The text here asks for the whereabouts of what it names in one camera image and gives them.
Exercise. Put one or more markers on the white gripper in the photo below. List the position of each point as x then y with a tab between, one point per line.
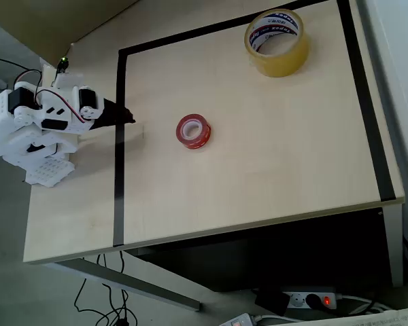
113	113

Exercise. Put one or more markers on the red tape roll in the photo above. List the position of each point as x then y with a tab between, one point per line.
200	142

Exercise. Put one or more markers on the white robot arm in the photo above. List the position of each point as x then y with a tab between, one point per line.
20	142

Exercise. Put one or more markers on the black tape strip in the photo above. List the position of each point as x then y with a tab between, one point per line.
190	31
368	112
119	169

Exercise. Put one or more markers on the yellow packing tape roll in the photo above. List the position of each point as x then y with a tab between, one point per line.
285	64

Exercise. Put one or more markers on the small module with green LED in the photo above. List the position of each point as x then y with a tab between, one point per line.
63	66

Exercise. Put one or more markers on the brown cardboard box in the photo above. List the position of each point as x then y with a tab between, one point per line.
37	23

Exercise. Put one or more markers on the black power adapter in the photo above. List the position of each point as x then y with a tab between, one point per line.
272	300

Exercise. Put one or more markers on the white power strip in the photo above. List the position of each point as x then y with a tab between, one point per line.
297	300

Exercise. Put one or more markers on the black round plug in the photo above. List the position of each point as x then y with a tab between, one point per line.
313	300

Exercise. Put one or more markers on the printed paper sheet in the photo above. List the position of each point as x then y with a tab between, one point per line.
377	319

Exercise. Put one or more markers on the grey metal table frame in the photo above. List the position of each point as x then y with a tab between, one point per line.
139	287

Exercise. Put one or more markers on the grey power strip red switch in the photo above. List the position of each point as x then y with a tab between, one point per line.
241	321

